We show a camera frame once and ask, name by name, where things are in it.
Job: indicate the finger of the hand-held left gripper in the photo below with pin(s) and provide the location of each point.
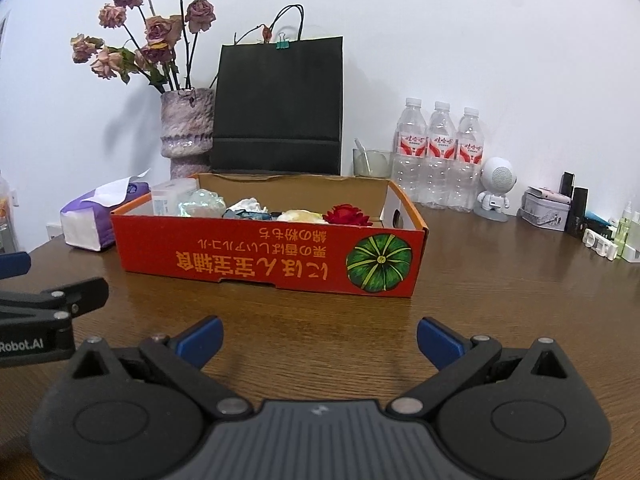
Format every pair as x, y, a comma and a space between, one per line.
15, 265
85, 295

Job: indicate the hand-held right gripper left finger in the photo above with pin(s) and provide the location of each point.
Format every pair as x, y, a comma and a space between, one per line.
202, 341

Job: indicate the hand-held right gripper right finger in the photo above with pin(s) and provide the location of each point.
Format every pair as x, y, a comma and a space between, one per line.
440, 342

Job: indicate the red cardboard box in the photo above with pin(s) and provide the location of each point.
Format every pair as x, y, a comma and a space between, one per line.
225, 255

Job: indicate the white wet wipes pack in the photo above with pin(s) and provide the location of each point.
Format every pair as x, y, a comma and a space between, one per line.
167, 200

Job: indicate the blue wrapper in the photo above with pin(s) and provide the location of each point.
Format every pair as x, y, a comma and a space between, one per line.
245, 215

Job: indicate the iridescent plastic bag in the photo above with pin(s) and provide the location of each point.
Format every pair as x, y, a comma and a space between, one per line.
202, 205

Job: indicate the white tissue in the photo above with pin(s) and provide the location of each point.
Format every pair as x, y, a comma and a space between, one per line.
250, 205

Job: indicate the red rose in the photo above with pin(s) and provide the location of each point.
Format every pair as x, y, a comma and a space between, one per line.
346, 215

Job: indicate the white and yellow plush hamster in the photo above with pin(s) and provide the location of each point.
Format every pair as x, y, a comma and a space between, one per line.
300, 216

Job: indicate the purple and white tissue pack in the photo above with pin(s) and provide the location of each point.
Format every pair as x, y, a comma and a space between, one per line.
87, 220

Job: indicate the printed tin box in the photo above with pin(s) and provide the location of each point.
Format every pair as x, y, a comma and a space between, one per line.
542, 212

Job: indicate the white robot figure speaker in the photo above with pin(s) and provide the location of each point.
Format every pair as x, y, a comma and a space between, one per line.
495, 180

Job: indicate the white plastic holder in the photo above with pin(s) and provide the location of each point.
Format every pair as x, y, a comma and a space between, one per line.
600, 246

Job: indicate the glass cup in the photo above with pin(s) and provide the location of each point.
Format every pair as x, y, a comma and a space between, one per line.
380, 165

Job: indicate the tall black box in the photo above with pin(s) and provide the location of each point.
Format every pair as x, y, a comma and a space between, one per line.
577, 212

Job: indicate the purple ceramic vase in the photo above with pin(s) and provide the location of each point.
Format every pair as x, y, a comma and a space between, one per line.
185, 125

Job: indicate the white spoon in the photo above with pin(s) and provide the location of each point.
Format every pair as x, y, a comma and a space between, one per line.
364, 157

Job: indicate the teal flat box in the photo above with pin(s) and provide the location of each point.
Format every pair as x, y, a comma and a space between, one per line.
600, 220

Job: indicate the small black box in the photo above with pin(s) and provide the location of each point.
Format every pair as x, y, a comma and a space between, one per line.
567, 182

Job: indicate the green spray bottle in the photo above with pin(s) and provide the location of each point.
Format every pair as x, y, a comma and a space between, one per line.
624, 232

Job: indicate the white charger block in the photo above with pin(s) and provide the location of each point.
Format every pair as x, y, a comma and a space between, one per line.
635, 240

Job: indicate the black paper bag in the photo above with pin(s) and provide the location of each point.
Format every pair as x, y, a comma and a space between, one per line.
277, 105

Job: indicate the dried pink roses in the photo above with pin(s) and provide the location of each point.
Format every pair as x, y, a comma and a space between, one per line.
160, 35

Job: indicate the green binder clip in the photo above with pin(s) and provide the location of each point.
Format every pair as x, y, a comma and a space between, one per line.
283, 44

